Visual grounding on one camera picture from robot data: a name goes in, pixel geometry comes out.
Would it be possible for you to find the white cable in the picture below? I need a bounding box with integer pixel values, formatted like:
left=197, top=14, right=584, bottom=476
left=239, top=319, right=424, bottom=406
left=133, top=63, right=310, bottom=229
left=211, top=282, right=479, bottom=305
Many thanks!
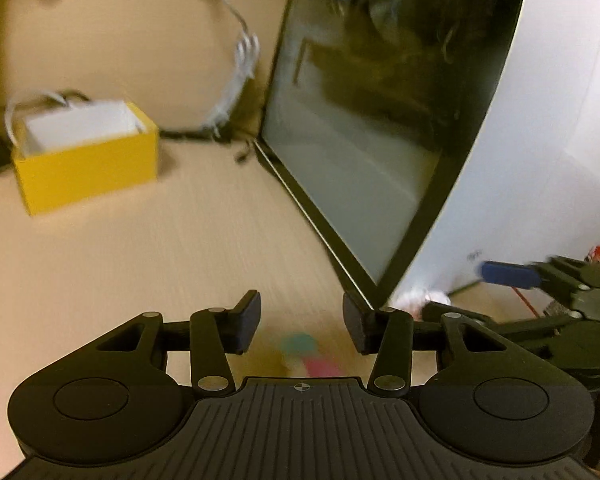
left=198, top=0, right=261, bottom=141

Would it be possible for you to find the pink and teal plush toy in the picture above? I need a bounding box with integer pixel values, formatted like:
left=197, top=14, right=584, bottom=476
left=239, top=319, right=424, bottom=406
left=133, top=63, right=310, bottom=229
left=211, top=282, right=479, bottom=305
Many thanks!
left=272, top=331, right=348, bottom=378

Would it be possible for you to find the white cord loop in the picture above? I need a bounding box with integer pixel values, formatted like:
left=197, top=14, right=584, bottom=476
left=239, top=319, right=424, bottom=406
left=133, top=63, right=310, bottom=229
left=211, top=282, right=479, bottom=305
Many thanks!
left=4, top=90, right=81, bottom=147

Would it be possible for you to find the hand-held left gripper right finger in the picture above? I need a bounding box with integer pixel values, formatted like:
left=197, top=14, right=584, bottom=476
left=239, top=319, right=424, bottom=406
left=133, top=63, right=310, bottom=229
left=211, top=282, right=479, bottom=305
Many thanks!
left=342, top=292, right=521, bottom=398

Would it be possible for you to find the black cable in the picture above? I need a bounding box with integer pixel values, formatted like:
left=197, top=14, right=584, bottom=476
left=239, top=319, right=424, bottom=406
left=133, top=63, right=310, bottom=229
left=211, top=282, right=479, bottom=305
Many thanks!
left=157, top=127, right=255, bottom=166

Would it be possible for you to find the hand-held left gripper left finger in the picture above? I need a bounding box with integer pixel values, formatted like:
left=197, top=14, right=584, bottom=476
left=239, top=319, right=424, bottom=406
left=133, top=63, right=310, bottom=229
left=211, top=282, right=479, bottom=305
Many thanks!
left=95, top=290, right=262, bottom=397

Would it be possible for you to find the pink fluffy toy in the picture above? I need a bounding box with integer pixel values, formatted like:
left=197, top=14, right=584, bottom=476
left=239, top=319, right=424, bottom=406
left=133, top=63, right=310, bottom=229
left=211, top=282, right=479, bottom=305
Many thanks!
left=392, top=287, right=452, bottom=319

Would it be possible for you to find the dark monitor screen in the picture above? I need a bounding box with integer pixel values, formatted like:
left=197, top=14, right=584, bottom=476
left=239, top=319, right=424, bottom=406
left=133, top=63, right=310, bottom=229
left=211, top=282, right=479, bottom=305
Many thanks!
left=254, top=0, right=531, bottom=311

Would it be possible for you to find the yellow cardboard box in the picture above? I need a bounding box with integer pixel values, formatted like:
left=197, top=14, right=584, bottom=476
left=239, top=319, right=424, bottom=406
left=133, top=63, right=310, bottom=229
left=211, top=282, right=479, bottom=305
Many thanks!
left=11, top=100, right=161, bottom=217

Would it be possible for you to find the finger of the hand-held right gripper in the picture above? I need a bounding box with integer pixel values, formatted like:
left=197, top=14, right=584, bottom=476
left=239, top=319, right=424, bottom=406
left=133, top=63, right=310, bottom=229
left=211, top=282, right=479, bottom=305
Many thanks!
left=422, top=301, right=581, bottom=356
left=481, top=255, right=600, bottom=311

